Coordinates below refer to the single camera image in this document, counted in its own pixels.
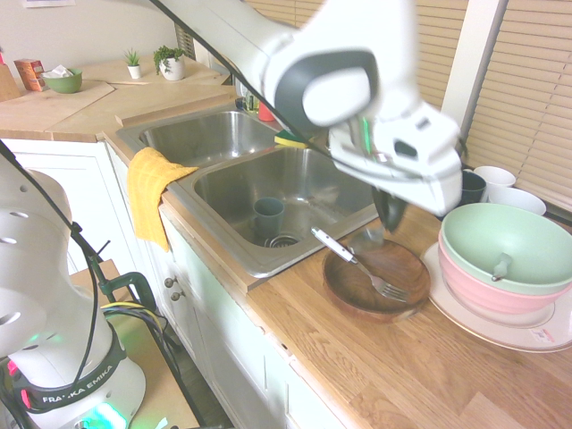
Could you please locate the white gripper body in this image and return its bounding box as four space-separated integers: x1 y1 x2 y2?
328 102 465 216

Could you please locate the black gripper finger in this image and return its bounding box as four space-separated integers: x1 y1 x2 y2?
372 186 391 231
387 193 409 234

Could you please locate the stainless steel double sink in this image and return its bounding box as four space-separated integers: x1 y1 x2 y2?
115 109 382 281

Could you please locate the metal sink drain strainer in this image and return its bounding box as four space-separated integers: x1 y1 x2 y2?
265 232 300 249

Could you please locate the pale green spoon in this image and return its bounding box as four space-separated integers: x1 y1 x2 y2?
490 251 515 283

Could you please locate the dark blue mug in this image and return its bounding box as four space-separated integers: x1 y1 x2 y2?
459 170 488 207

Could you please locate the white mug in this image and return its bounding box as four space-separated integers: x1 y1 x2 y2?
472 165 517 203

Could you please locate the round wooden bowl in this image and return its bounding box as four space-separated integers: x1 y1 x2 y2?
322 238 432 324

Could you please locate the wide white cup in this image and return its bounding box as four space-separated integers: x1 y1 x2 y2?
488 187 548 218

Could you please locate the yellow and green sponge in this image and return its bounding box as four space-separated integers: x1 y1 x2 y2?
273 129 315 151

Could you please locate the dark green mug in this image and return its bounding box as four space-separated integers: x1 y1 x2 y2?
253 197 286 239

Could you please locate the large pink bowl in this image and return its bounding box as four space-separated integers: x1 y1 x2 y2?
436 230 572 316

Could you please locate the pale green bowl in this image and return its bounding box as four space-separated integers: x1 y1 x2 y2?
440 202 572 297

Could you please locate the white dinner plate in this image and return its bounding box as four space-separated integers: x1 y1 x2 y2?
420 240 572 354

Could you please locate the white kitchen cabinet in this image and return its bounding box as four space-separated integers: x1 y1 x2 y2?
0 137 345 429

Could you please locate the yellow dish cloth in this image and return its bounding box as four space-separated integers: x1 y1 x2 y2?
125 147 200 254

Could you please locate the leafy plant in white pot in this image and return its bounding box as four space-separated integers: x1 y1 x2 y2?
152 45 188 82

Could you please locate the green clamp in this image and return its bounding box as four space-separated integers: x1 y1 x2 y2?
90 240 158 315

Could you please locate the plywood robot stand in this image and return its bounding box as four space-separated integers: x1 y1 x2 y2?
70 257 203 429

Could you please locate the spiky plant in white pot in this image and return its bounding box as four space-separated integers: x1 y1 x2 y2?
122 47 144 80

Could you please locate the green bowl with tissue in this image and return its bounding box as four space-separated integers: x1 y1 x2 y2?
42 64 84 95

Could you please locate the orange cardboard box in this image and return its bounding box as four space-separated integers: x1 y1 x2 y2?
13 58 46 93

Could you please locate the wooden knife block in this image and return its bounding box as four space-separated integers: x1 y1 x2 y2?
0 61 22 104

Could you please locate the white handled metal fork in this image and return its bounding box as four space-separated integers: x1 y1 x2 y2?
310 226 408 304

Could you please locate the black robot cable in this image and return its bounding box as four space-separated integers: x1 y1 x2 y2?
0 0 334 388

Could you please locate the coloured cable bundle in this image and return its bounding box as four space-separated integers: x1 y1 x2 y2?
100 300 181 359

